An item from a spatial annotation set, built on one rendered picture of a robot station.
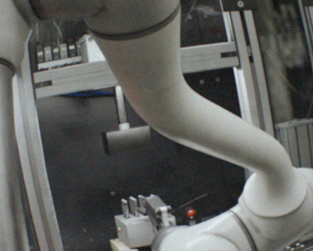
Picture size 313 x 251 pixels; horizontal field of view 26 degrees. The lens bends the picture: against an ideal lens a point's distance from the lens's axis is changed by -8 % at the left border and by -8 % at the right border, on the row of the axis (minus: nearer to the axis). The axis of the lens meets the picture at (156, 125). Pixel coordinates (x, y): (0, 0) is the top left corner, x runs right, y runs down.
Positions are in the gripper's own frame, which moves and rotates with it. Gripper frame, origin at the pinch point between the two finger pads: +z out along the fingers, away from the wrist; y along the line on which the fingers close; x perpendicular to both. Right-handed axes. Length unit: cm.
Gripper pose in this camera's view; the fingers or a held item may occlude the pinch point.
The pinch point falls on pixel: (150, 231)
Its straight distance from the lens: 136.0
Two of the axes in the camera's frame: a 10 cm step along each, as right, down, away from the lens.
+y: -1.4, -9.9, -0.5
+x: -9.6, 1.5, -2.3
